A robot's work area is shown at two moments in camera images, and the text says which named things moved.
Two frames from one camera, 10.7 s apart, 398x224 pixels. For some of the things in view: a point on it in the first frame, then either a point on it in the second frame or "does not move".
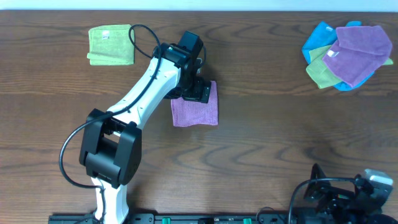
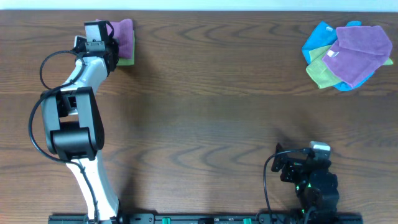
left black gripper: [195, 91] to [114, 54]
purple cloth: [189, 112] to [124, 32]
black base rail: [181, 218] does not move
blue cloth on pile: [324, 35] does not move
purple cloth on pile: [360, 51] does not move
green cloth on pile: [319, 71] does not move
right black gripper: [325, 193] to [286, 165]
